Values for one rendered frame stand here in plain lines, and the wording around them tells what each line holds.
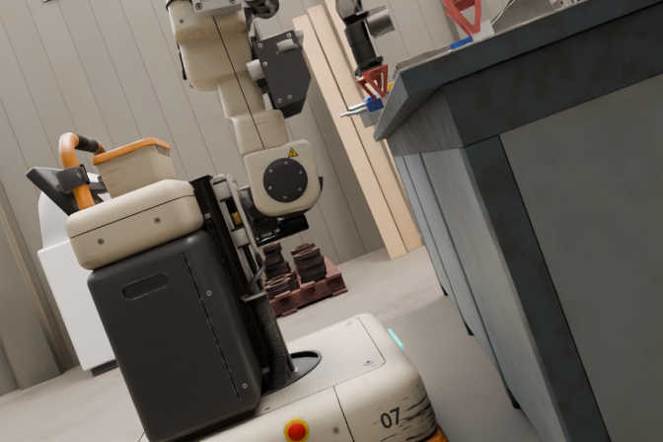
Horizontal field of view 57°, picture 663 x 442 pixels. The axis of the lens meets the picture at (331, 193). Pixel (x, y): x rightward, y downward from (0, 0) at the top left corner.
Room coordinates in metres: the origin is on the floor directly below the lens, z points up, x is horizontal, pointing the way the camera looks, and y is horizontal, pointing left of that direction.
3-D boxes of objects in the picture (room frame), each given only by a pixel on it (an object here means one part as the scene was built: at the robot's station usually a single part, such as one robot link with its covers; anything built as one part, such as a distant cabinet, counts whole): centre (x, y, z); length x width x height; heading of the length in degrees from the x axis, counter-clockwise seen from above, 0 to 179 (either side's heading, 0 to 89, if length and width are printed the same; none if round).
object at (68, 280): (4.28, 1.60, 0.66); 0.74 x 0.61 x 1.33; 94
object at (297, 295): (4.16, 0.54, 0.20); 1.09 x 0.79 x 0.39; 4
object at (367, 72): (1.59, -0.21, 0.88); 0.07 x 0.07 x 0.09; 5
